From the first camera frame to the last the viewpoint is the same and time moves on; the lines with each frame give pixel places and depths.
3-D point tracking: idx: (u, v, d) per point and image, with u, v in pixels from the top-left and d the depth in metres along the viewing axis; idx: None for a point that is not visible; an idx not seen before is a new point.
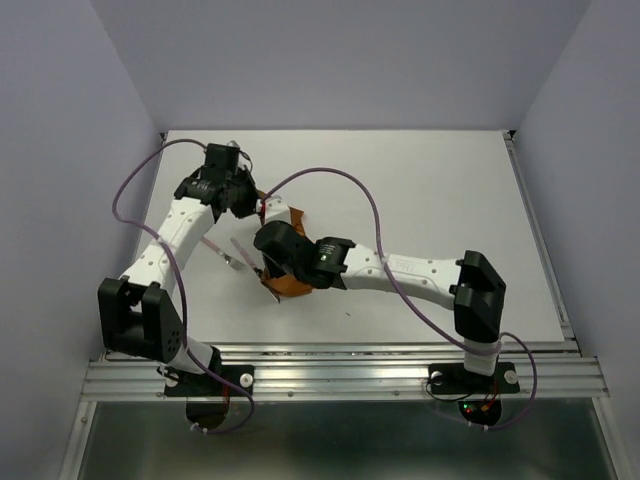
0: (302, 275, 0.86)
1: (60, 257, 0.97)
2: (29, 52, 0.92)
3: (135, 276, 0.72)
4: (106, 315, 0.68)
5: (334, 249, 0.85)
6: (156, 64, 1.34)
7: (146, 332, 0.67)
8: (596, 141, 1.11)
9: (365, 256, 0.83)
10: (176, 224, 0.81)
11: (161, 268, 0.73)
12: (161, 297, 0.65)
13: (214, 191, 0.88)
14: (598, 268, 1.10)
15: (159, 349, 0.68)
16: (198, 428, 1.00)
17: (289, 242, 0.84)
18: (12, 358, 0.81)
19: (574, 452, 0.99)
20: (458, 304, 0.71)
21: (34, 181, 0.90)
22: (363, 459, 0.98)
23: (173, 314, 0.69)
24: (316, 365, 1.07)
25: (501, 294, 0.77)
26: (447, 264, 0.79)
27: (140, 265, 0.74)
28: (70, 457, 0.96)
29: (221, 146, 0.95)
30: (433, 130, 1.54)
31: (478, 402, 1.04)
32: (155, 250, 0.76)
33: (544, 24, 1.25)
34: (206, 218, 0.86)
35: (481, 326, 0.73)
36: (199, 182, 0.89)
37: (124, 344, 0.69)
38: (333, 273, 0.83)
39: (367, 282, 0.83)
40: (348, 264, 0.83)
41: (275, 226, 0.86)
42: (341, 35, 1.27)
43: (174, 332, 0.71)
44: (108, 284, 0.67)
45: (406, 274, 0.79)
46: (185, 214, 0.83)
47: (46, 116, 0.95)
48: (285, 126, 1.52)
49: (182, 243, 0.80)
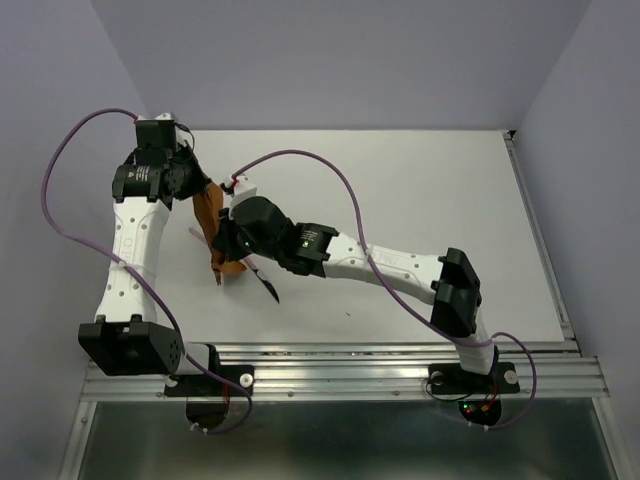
0: (282, 258, 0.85)
1: (60, 256, 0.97)
2: (29, 52, 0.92)
3: (110, 310, 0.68)
4: (97, 354, 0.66)
5: (317, 235, 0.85)
6: (156, 64, 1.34)
7: (143, 357, 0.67)
8: (597, 141, 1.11)
9: (348, 246, 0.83)
10: (130, 235, 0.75)
11: (136, 296, 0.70)
12: (149, 329, 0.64)
13: (158, 176, 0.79)
14: (597, 268, 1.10)
15: (164, 367, 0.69)
16: (199, 427, 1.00)
17: (273, 222, 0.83)
18: (12, 359, 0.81)
19: (574, 452, 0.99)
20: (439, 300, 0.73)
21: (34, 182, 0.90)
22: (363, 459, 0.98)
23: (166, 330, 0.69)
24: (316, 365, 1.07)
25: (476, 292, 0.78)
26: (429, 259, 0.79)
27: (110, 298, 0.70)
28: (70, 457, 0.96)
29: (150, 122, 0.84)
30: (433, 130, 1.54)
31: (477, 402, 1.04)
32: (121, 275, 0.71)
33: (543, 25, 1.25)
34: (159, 210, 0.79)
35: (458, 322, 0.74)
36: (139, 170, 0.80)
37: (129, 366, 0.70)
38: (314, 261, 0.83)
39: (349, 272, 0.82)
40: (331, 254, 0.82)
41: (261, 204, 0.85)
42: (341, 36, 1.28)
43: (172, 345, 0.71)
44: (86, 329, 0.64)
45: (389, 267, 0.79)
46: (136, 221, 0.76)
47: (45, 116, 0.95)
48: (284, 126, 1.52)
49: (145, 256, 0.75)
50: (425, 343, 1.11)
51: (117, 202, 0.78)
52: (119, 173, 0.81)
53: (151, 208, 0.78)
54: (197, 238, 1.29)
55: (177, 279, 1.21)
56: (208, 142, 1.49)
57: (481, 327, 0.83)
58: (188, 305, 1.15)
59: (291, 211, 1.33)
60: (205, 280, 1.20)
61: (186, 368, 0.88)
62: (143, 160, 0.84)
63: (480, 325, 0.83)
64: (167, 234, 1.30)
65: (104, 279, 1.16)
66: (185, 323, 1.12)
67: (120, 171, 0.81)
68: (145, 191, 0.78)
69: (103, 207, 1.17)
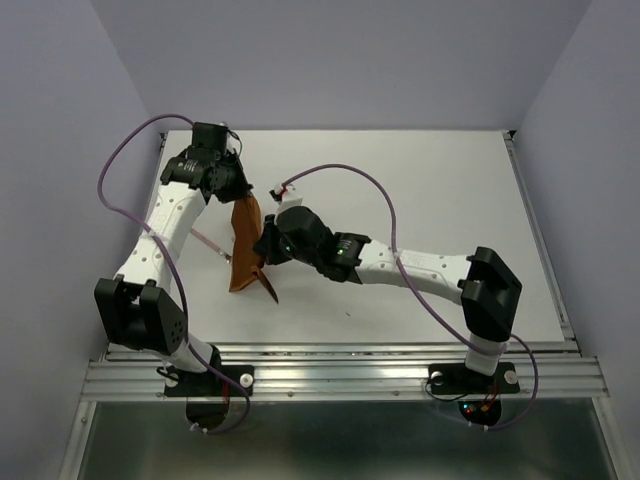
0: (321, 265, 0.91)
1: (60, 256, 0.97)
2: (29, 50, 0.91)
3: (129, 272, 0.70)
4: (105, 313, 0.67)
5: (352, 244, 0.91)
6: (156, 63, 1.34)
7: (147, 326, 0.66)
8: (597, 141, 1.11)
9: (379, 251, 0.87)
10: (166, 212, 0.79)
11: (155, 265, 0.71)
12: (161, 295, 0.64)
13: (203, 172, 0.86)
14: (597, 268, 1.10)
15: (165, 342, 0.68)
16: (198, 428, 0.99)
17: (314, 232, 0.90)
18: (12, 359, 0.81)
19: (574, 452, 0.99)
20: (467, 298, 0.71)
21: (34, 181, 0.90)
22: (363, 460, 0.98)
23: (174, 306, 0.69)
24: (316, 365, 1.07)
25: (515, 293, 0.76)
26: (458, 260, 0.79)
27: (133, 261, 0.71)
28: (70, 457, 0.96)
29: (207, 125, 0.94)
30: (433, 130, 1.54)
31: (478, 402, 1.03)
32: (148, 244, 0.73)
33: (544, 25, 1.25)
34: (198, 199, 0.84)
35: (491, 323, 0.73)
36: (187, 163, 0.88)
37: (129, 337, 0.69)
38: (348, 267, 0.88)
39: (380, 275, 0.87)
40: (363, 258, 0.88)
41: (303, 215, 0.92)
42: (342, 36, 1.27)
43: (177, 323, 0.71)
44: (104, 285, 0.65)
45: (417, 269, 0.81)
46: (175, 202, 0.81)
47: (45, 115, 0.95)
48: (284, 126, 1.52)
49: (174, 232, 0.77)
50: (425, 343, 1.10)
51: (161, 185, 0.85)
52: (169, 162, 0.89)
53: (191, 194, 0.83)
54: (196, 238, 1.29)
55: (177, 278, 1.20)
56: None
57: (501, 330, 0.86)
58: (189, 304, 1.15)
59: None
60: (205, 279, 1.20)
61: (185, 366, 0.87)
62: (193, 156, 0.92)
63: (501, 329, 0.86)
64: None
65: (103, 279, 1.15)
66: None
67: (171, 160, 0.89)
68: (189, 181, 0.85)
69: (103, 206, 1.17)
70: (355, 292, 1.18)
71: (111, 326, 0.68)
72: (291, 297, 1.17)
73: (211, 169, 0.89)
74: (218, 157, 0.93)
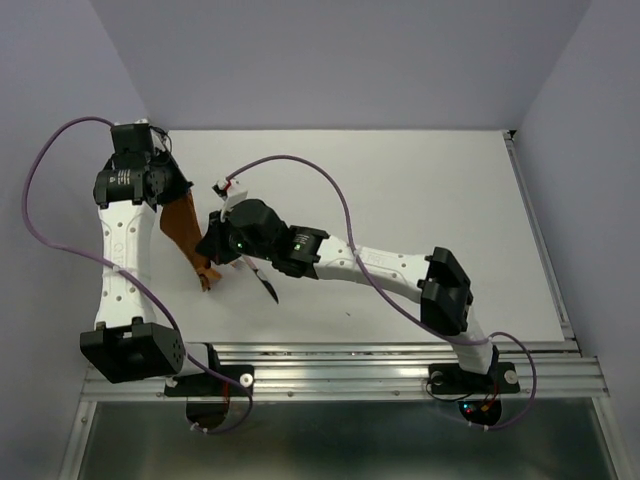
0: (276, 261, 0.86)
1: (59, 256, 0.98)
2: (29, 52, 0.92)
3: (110, 316, 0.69)
4: (101, 361, 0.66)
5: (308, 239, 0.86)
6: (156, 64, 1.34)
7: (148, 359, 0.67)
8: (597, 141, 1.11)
9: (338, 247, 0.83)
10: (120, 239, 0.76)
11: (134, 300, 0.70)
12: (152, 329, 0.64)
13: (140, 179, 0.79)
14: (597, 268, 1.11)
15: (170, 366, 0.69)
16: (199, 428, 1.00)
17: (270, 226, 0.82)
18: (12, 358, 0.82)
19: (575, 452, 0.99)
20: (424, 297, 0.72)
21: (34, 182, 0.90)
22: (364, 459, 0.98)
23: (168, 329, 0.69)
24: (316, 365, 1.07)
25: (465, 290, 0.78)
26: (417, 259, 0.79)
27: (107, 304, 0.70)
28: (70, 457, 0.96)
29: (125, 125, 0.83)
30: (433, 130, 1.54)
31: (477, 402, 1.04)
32: (116, 280, 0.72)
33: (543, 25, 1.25)
34: (145, 211, 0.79)
35: (445, 321, 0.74)
36: (120, 173, 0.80)
37: (134, 371, 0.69)
38: (305, 263, 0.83)
39: (338, 272, 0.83)
40: (321, 255, 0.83)
41: (258, 208, 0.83)
42: (341, 36, 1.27)
43: (174, 344, 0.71)
44: (87, 339, 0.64)
45: (377, 268, 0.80)
46: (124, 226, 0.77)
47: (45, 116, 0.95)
48: (284, 126, 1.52)
49: (137, 259, 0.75)
50: (424, 343, 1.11)
51: (102, 209, 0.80)
52: (100, 180, 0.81)
53: (138, 211, 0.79)
54: None
55: (176, 279, 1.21)
56: (208, 142, 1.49)
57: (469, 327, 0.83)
58: (189, 304, 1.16)
59: (291, 211, 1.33)
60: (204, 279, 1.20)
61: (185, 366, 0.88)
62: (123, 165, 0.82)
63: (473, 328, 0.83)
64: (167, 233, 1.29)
65: None
66: (185, 324, 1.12)
67: (101, 178, 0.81)
68: (129, 194, 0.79)
69: None
70: (355, 292, 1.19)
71: (112, 368, 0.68)
72: (291, 298, 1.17)
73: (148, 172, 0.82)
74: (150, 156, 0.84)
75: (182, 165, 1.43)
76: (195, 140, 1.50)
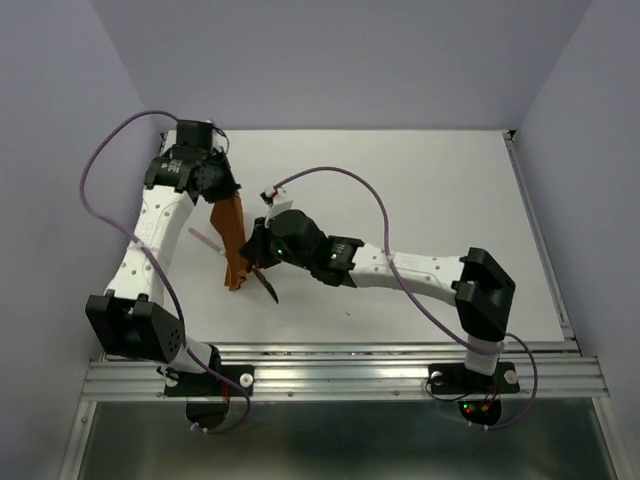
0: (314, 270, 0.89)
1: (60, 256, 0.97)
2: (30, 51, 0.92)
3: (120, 287, 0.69)
4: (101, 328, 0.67)
5: (345, 247, 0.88)
6: (156, 64, 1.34)
7: (143, 339, 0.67)
8: (597, 141, 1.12)
9: (372, 254, 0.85)
10: (153, 219, 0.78)
11: (146, 277, 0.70)
12: (154, 310, 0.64)
13: (189, 172, 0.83)
14: (597, 269, 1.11)
15: (162, 353, 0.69)
16: (199, 427, 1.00)
17: (309, 236, 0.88)
18: (13, 358, 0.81)
19: (574, 452, 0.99)
20: (460, 299, 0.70)
21: (35, 182, 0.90)
22: (364, 459, 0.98)
23: (168, 316, 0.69)
24: (316, 364, 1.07)
25: (508, 292, 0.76)
26: (451, 261, 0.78)
27: (122, 275, 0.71)
28: (70, 457, 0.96)
29: (192, 123, 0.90)
30: (433, 130, 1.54)
31: (478, 402, 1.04)
32: (137, 255, 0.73)
33: (544, 25, 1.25)
34: (184, 202, 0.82)
35: (485, 322, 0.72)
36: (172, 163, 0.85)
37: (127, 349, 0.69)
38: (341, 271, 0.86)
39: (374, 279, 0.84)
40: (356, 262, 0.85)
41: (298, 219, 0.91)
42: (342, 36, 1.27)
43: (173, 332, 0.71)
44: (95, 302, 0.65)
45: (411, 272, 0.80)
46: (160, 208, 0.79)
47: (45, 115, 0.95)
48: (284, 126, 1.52)
49: (161, 240, 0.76)
50: (425, 343, 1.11)
51: (146, 189, 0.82)
52: (154, 164, 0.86)
53: (177, 198, 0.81)
54: (197, 239, 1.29)
55: (177, 279, 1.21)
56: None
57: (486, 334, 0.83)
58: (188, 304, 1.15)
59: None
60: (205, 280, 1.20)
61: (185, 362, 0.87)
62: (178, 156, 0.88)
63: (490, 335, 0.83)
64: None
65: (103, 278, 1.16)
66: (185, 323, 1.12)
67: (155, 162, 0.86)
68: (174, 182, 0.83)
69: (103, 206, 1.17)
70: (355, 292, 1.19)
71: (108, 340, 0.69)
72: (291, 298, 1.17)
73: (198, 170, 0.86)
74: (206, 156, 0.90)
75: None
76: None
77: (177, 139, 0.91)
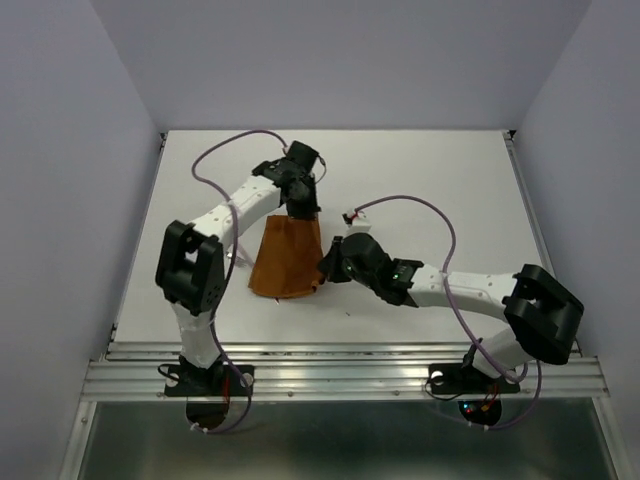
0: (378, 290, 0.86)
1: (59, 256, 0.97)
2: (30, 51, 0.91)
3: (200, 225, 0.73)
4: (164, 252, 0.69)
5: (408, 269, 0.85)
6: (156, 63, 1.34)
7: (195, 276, 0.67)
8: (598, 141, 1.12)
9: (430, 273, 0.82)
10: (247, 193, 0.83)
11: (221, 227, 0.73)
12: (217, 248, 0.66)
13: (288, 179, 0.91)
14: (597, 269, 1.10)
15: (201, 297, 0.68)
16: (199, 427, 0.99)
17: (374, 256, 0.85)
18: (12, 359, 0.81)
19: (574, 451, 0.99)
20: (509, 313, 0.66)
21: (34, 182, 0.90)
22: (364, 460, 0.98)
23: (221, 267, 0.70)
24: (316, 364, 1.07)
25: (575, 313, 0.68)
26: (505, 276, 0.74)
27: (206, 219, 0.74)
28: (70, 457, 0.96)
29: (302, 145, 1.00)
30: (434, 130, 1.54)
31: (478, 402, 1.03)
32: (224, 209, 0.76)
33: (545, 24, 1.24)
34: (274, 196, 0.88)
35: (540, 342, 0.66)
36: (277, 167, 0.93)
37: (172, 285, 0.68)
38: (403, 290, 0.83)
39: (432, 297, 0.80)
40: (415, 281, 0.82)
41: (364, 239, 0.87)
42: (342, 36, 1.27)
43: (216, 287, 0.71)
44: (175, 225, 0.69)
45: (464, 288, 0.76)
46: (255, 187, 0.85)
47: (45, 114, 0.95)
48: (284, 126, 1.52)
49: (248, 211, 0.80)
50: (425, 343, 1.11)
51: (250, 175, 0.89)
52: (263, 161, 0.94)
53: (272, 190, 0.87)
54: None
55: None
56: (208, 142, 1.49)
57: (501, 346, 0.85)
58: None
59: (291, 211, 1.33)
60: None
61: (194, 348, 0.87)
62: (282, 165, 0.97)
63: (498, 346, 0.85)
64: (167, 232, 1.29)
65: (103, 278, 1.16)
66: None
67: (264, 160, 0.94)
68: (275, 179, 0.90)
69: (103, 206, 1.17)
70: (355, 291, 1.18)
71: (162, 268, 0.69)
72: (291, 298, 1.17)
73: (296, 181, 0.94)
74: (303, 173, 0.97)
75: (182, 165, 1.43)
76: (194, 139, 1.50)
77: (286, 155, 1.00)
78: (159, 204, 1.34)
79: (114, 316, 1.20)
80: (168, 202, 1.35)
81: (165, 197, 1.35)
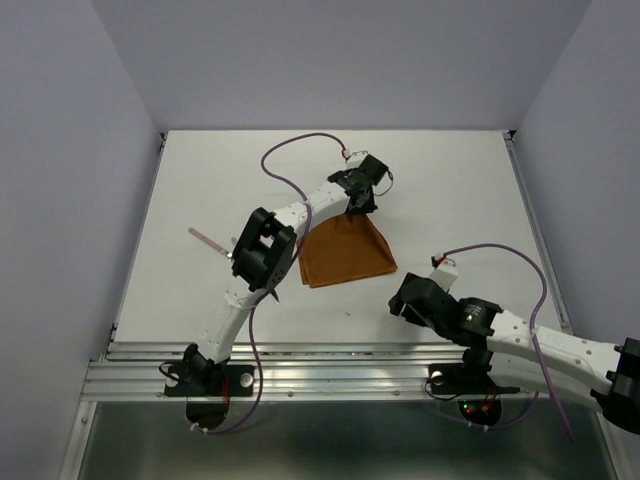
0: (445, 331, 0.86)
1: (60, 256, 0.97)
2: (29, 51, 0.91)
3: (280, 216, 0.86)
4: (247, 232, 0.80)
5: (481, 309, 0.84)
6: (156, 63, 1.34)
7: (267, 257, 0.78)
8: (598, 142, 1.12)
9: (513, 323, 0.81)
10: (322, 195, 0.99)
11: (296, 220, 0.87)
12: (292, 238, 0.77)
13: (355, 192, 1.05)
14: (598, 269, 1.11)
15: (268, 275, 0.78)
16: (199, 428, 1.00)
17: (435, 297, 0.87)
18: (13, 358, 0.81)
19: (575, 452, 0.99)
20: (616, 392, 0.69)
21: (34, 183, 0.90)
22: (363, 460, 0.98)
23: (290, 255, 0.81)
24: (316, 365, 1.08)
25: None
26: (605, 348, 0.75)
27: (286, 211, 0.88)
28: (70, 457, 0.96)
29: (376, 161, 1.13)
30: (433, 130, 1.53)
31: (478, 402, 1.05)
32: (300, 205, 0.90)
33: (545, 24, 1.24)
34: (343, 202, 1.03)
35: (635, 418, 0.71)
36: (349, 178, 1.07)
37: (246, 260, 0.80)
38: (479, 336, 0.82)
39: (512, 349, 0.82)
40: (495, 330, 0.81)
41: (423, 283, 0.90)
42: (342, 35, 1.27)
43: (281, 272, 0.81)
44: (262, 211, 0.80)
45: (558, 351, 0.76)
46: (330, 191, 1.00)
47: (44, 115, 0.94)
48: (284, 126, 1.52)
49: (320, 210, 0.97)
50: (425, 343, 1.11)
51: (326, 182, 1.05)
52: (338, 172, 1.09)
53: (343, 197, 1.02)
54: (196, 238, 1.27)
55: (177, 278, 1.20)
56: (207, 142, 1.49)
57: None
58: (189, 303, 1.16)
59: None
60: (206, 280, 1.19)
61: (227, 335, 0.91)
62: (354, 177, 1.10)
63: None
64: (167, 233, 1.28)
65: (103, 278, 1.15)
66: (187, 322, 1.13)
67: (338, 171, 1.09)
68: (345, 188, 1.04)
69: (103, 206, 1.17)
70: (356, 292, 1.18)
71: (241, 244, 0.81)
72: (291, 297, 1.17)
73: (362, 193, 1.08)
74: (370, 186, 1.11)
75: (182, 165, 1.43)
76: (194, 139, 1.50)
77: (359, 167, 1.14)
78: (159, 204, 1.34)
79: (114, 316, 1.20)
80: (168, 202, 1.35)
81: (165, 198, 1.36)
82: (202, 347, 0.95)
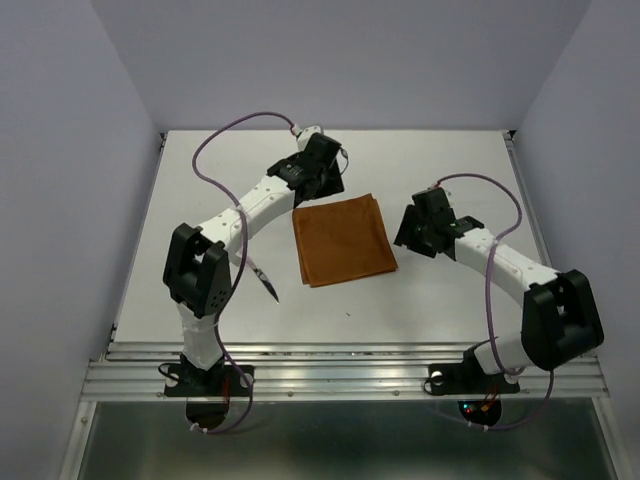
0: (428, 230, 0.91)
1: (59, 256, 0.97)
2: (29, 51, 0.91)
3: (208, 229, 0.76)
4: (172, 254, 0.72)
5: (467, 223, 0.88)
6: (156, 63, 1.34)
7: (199, 281, 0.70)
8: (598, 141, 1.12)
9: (483, 236, 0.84)
10: (259, 196, 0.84)
11: (229, 232, 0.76)
12: (221, 256, 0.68)
13: (304, 178, 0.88)
14: (598, 269, 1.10)
15: (205, 300, 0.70)
16: (198, 428, 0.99)
17: (436, 202, 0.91)
18: (12, 359, 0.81)
19: (574, 453, 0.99)
20: (527, 293, 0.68)
21: (33, 183, 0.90)
22: (362, 460, 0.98)
23: (227, 275, 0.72)
24: (317, 365, 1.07)
25: (588, 334, 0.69)
26: (546, 271, 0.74)
27: (215, 222, 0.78)
28: (70, 457, 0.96)
29: (323, 138, 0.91)
30: (433, 129, 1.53)
31: (478, 402, 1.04)
32: (232, 213, 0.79)
33: (547, 23, 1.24)
34: (289, 200, 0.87)
35: (542, 334, 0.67)
36: (294, 167, 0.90)
37: (180, 285, 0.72)
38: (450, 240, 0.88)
39: (473, 256, 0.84)
40: (468, 236, 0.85)
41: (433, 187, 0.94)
42: (341, 35, 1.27)
43: (221, 292, 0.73)
44: (184, 228, 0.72)
45: (505, 262, 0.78)
46: (268, 189, 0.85)
47: (43, 114, 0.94)
48: (284, 125, 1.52)
49: (257, 215, 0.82)
50: (425, 343, 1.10)
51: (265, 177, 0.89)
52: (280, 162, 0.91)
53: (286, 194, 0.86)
54: None
55: None
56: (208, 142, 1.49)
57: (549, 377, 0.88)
58: None
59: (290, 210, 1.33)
60: None
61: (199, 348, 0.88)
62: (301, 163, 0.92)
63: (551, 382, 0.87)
64: (168, 233, 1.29)
65: (102, 278, 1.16)
66: None
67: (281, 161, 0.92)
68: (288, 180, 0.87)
69: (102, 206, 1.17)
70: (356, 292, 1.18)
71: (170, 269, 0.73)
72: (291, 297, 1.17)
73: (311, 182, 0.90)
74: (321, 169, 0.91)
75: (182, 165, 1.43)
76: (194, 139, 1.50)
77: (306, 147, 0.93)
78: (158, 204, 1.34)
79: (114, 316, 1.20)
80: (168, 202, 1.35)
81: (165, 198, 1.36)
82: (189, 357, 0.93)
